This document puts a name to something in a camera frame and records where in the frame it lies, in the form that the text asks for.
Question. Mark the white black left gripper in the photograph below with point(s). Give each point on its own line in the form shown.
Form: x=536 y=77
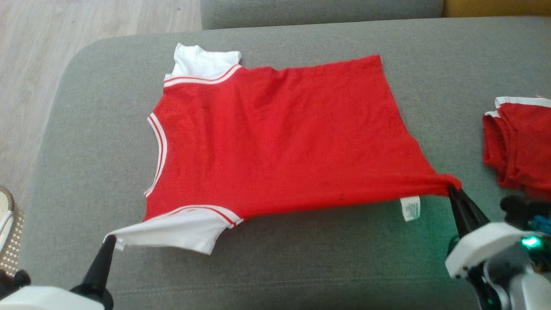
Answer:
x=47 y=301

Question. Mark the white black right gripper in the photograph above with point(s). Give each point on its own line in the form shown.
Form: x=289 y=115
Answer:
x=486 y=243

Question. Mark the red shorts with white stripes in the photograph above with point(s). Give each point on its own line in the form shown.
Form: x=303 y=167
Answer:
x=525 y=146

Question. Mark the red shirt with white sleeves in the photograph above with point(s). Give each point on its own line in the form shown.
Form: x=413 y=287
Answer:
x=280 y=137

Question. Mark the beige woven laundry basket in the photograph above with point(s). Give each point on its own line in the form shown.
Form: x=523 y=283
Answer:
x=8 y=232

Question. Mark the grey fabric sofa seat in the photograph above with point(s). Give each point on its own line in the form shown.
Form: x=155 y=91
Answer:
x=301 y=267

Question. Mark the yellow cushion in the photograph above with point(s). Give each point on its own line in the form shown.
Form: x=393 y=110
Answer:
x=495 y=7

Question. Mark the grey sofa back cushion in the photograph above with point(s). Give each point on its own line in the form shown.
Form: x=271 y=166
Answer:
x=323 y=13

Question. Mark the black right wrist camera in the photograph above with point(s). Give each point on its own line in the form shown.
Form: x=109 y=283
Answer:
x=516 y=209

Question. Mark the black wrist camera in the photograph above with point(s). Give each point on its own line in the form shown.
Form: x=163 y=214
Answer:
x=516 y=209
x=15 y=280

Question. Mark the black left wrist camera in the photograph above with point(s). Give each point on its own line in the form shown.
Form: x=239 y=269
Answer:
x=15 y=280

